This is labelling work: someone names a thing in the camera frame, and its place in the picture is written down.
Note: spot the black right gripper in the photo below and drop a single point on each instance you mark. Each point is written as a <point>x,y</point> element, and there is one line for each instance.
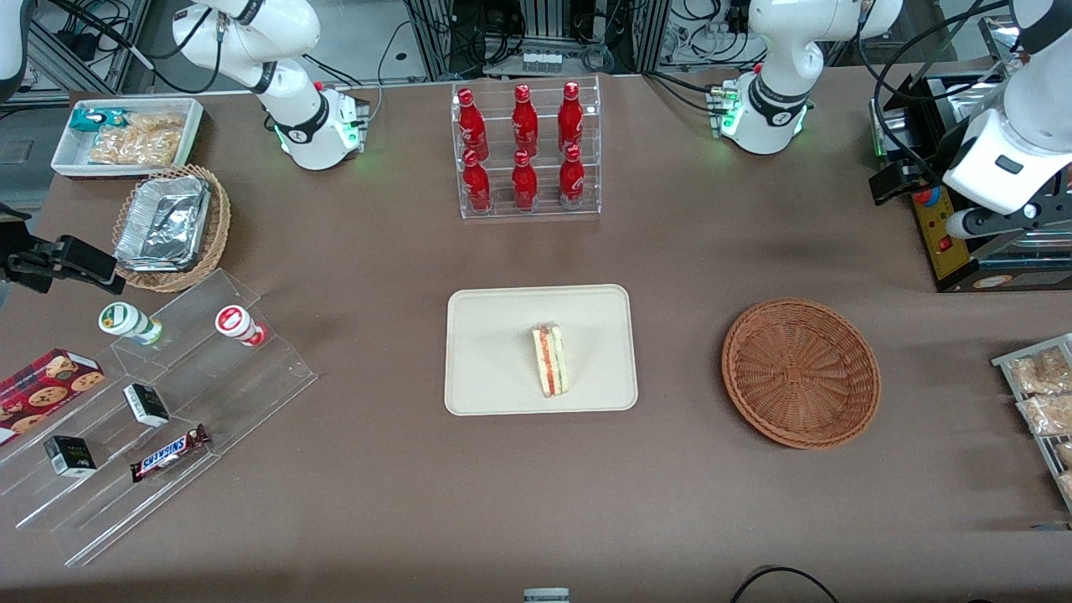
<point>18,254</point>

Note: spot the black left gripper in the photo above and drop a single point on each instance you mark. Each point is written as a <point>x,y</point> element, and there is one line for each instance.
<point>944,159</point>

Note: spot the triangle sandwich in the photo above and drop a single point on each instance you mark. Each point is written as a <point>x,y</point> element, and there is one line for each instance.
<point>550,360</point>

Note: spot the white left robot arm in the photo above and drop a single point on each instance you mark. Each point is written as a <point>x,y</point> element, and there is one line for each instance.
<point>779,50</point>

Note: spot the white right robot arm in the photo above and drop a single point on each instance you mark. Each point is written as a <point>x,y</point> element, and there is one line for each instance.
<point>293,126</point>

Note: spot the aluminium foil tray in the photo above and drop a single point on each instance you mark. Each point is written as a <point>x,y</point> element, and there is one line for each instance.
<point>163,222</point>

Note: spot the small tan wicker basket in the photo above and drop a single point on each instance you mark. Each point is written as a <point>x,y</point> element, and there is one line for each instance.
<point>216,226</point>

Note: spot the tray of snack bags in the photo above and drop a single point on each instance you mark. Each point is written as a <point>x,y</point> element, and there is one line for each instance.
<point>1005,358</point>

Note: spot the large brown wicker basket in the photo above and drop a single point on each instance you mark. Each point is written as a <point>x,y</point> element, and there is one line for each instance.
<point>796,373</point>

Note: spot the beige plastic tray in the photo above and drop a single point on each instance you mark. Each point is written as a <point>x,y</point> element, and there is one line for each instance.
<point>486,352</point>

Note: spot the green lid yogurt cup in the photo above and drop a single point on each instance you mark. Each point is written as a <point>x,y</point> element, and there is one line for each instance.
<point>126,321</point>

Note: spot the black box with yellow panel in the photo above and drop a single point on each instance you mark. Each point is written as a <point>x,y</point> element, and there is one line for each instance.
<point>938,251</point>

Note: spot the white rectangular bin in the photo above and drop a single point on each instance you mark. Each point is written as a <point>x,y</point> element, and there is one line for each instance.
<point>71,155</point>

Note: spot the red cookie box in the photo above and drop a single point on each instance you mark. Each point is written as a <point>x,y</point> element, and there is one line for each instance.
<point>46,385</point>

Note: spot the clear bag of crackers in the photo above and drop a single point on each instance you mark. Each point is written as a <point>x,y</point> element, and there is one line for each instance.
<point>142,138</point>

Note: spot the teal snack packet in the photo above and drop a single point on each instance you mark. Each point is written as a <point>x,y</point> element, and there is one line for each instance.
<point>92,118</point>

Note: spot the small black box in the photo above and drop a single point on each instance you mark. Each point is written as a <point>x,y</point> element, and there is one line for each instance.
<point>146,404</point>
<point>71,456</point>

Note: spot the red lid yogurt cup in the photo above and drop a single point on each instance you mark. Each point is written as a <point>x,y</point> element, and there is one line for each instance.
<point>234,322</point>

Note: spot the Snickers chocolate bar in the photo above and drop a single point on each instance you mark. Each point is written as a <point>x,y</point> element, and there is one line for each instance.
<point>167,454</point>

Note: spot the clear acrylic tiered stand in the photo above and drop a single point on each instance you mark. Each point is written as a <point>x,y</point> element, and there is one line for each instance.
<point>251,394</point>

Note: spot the clear bag of pastry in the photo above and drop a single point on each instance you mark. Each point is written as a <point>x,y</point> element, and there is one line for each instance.
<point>1067,486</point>
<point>1048,414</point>
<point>1043,370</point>
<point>1065,454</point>

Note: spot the red drink bottle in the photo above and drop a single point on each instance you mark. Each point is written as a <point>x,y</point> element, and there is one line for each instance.
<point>524,186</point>
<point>477,188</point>
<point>570,117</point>
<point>572,182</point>
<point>525,121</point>
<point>473,126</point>

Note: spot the clear acrylic bottle rack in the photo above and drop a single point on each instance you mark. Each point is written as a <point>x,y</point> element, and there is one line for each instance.
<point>544,209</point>

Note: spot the row of white connectors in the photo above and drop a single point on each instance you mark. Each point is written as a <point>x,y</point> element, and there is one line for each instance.
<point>542,60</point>

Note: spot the black wrist mount white knob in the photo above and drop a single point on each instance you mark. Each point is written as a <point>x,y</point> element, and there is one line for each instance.
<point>1001,224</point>

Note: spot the aluminium frame post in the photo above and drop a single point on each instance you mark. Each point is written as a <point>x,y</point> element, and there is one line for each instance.
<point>431,38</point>
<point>653,33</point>

